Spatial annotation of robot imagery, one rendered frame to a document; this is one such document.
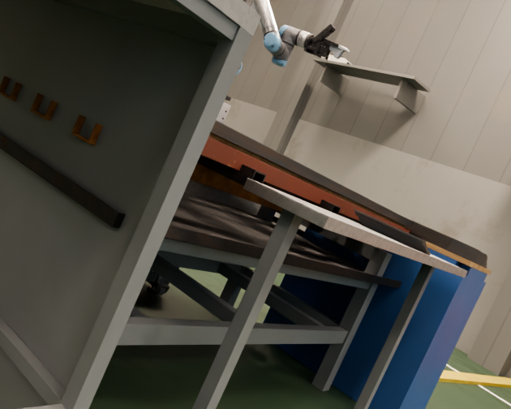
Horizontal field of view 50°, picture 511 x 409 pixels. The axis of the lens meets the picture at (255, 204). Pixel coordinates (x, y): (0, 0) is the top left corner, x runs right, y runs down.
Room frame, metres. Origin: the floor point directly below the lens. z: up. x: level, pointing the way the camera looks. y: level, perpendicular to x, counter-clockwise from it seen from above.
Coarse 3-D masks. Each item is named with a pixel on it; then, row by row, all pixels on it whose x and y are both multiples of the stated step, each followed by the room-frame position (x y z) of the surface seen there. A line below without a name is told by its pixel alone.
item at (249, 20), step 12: (132, 0) 1.30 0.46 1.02; (144, 0) 1.28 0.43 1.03; (156, 0) 1.25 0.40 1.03; (168, 0) 1.23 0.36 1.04; (216, 0) 0.96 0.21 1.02; (228, 0) 0.99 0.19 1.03; (240, 0) 1.01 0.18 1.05; (180, 12) 1.19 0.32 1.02; (228, 12) 0.99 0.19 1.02; (240, 12) 1.02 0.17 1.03; (252, 12) 1.04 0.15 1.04; (240, 24) 1.03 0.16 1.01; (252, 24) 1.05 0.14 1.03
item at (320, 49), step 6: (312, 36) 2.66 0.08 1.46; (306, 42) 2.64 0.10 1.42; (312, 42) 2.65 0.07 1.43; (318, 42) 2.62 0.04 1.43; (324, 42) 2.60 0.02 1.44; (306, 48) 2.66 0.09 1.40; (312, 48) 2.64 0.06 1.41; (318, 48) 2.62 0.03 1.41; (324, 48) 2.61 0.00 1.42; (318, 54) 2.61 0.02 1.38; (324, 54) 2.61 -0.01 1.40
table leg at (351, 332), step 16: (384, 256) 2.36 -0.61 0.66; (368, 272) 2.38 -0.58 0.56; (368, 288) 2.36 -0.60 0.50; (352, 304) 2.38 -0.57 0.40; (368, 304) 2.40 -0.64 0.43; (352, 320) 2.36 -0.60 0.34; (352, 336) 2.39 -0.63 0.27; (336, 352) 2.37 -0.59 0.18; (320, 368) 2.39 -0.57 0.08; (336, 368) 2.38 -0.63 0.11; (320, 384) 2.37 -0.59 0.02
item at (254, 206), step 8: (192, 184) 2.45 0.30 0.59; (200, 184) 2.49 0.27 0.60; (192, 192) 2.47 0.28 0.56; (200, 192) 2.50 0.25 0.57; (208, 192) 2.55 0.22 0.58; (216, 192) 2.58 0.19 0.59; (224, 192) 2.63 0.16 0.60; (216, 200) 2.60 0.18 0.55; (224, 200) 2.65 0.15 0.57; (232, 200) 2.69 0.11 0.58; (240, 200) 2.74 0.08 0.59; (248, 200) 2.79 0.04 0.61; (240, 208) 2.76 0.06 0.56; (248, 208) 2.81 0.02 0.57; (256, 208) 2.86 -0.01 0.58
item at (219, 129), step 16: (224, 128) 1.34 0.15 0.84; (240, 144) 1.41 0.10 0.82; (256, 144) 1.46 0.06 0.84; (272, 160) 1.53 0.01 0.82; (288, 160) 1.58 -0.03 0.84; (304, 176) 1.67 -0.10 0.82; (320, 176) 1.74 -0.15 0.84; (336, 192) 1.91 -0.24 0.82; (352, 192) 1.93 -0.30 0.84; (368, 208) 2.09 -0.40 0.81; (384, 208) 2.17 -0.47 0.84
